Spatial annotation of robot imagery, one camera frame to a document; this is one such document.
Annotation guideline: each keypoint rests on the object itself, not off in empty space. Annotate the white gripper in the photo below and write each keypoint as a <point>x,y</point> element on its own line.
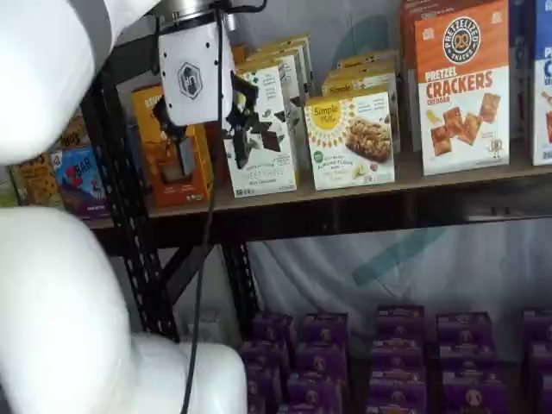
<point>190,64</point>

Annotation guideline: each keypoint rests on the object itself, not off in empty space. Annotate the yellow white almond bar box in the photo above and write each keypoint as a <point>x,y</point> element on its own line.
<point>358,84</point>
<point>349,142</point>
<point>366,60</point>

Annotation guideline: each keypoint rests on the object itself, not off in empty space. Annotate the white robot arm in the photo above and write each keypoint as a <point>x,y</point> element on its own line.
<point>52,302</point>

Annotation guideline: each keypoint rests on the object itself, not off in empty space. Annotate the orange snack box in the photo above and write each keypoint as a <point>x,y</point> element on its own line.
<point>240,54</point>
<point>144,142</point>

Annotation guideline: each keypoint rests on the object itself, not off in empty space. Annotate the blue Zbar box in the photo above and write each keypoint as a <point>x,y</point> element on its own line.
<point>79,185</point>

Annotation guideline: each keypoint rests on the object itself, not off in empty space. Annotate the yellow brown snack box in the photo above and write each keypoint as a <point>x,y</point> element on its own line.
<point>71,138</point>

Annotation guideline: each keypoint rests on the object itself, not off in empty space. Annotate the brown chocolate chip cookie box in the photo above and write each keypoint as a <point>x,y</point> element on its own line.
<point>36,181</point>

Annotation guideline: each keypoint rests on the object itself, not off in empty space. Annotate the wooden shelf board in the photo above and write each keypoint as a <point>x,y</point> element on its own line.
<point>405,181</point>

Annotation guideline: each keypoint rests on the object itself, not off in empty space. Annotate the purple snack box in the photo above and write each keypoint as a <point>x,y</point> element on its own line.
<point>397,388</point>
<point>315,394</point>
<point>539,325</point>
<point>325,330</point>
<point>397,409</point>
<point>401,323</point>
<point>463,330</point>
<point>541,358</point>
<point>547,394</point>
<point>399,355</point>
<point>474,394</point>
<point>263,358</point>
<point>263,386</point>
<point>274,330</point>
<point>321,360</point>
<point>263,407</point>
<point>468,360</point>

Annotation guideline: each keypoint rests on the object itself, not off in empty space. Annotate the orange white pretzel crackers box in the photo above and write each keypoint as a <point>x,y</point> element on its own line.
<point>461,99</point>

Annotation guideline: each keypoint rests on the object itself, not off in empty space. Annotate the blue white cracker box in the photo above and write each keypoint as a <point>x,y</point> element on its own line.
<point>542,86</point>
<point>521,86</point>

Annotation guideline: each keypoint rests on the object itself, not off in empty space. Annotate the white backdrop sheet teal logo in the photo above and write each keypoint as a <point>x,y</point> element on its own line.
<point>328,276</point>

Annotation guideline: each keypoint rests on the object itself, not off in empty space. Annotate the black metal shelf frame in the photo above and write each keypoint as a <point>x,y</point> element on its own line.
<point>388,211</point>

